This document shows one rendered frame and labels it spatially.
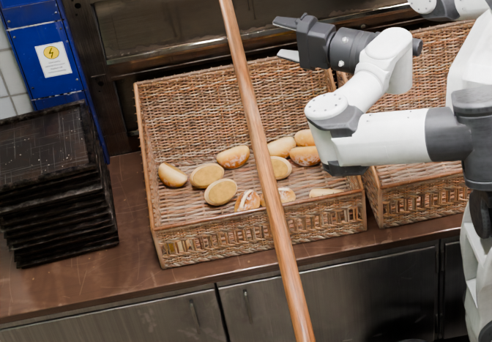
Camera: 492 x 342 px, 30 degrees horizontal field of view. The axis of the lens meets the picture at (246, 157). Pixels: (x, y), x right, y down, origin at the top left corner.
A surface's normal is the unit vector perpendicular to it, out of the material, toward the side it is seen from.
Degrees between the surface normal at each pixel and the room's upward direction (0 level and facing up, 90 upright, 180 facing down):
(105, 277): 0
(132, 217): 0
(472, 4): 83
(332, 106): 15
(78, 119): 0
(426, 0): 83
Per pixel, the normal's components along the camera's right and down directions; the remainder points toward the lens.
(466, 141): -0.39, 0.34
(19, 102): 0.14, 0.65
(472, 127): -0.68, 0.35
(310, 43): -0.46, 0.64
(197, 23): 0.08, 0.36
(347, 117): -0.31, -0.82
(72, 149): -0.13, -0.74
